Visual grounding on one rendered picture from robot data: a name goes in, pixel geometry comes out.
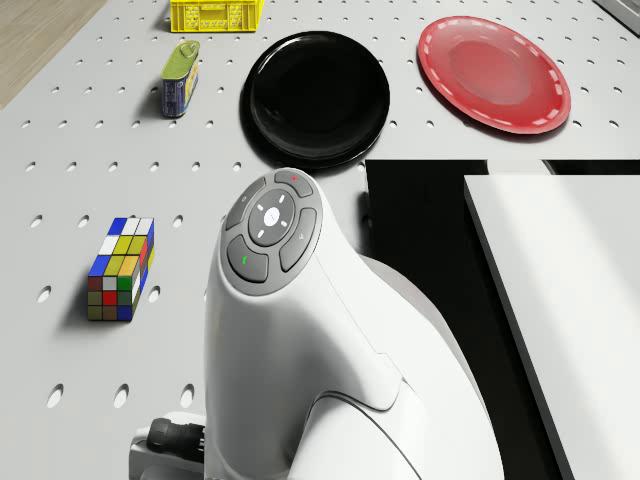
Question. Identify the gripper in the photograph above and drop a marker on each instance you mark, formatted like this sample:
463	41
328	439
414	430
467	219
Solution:
167	445

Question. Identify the puzzle cube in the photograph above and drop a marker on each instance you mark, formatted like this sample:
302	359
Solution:
120	270

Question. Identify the red plate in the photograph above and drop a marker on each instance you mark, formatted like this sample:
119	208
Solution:
495	75

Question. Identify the black stove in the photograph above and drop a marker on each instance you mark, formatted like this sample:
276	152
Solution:
425	225

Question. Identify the flat-sided can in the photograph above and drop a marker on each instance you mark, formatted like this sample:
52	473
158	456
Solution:
180	80

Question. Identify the yellow basket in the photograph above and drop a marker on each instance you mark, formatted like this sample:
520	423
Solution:
215	15

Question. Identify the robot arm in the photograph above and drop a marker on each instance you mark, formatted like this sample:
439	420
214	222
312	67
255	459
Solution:
310	360

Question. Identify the black plate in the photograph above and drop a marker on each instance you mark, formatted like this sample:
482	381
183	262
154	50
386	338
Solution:
320	95

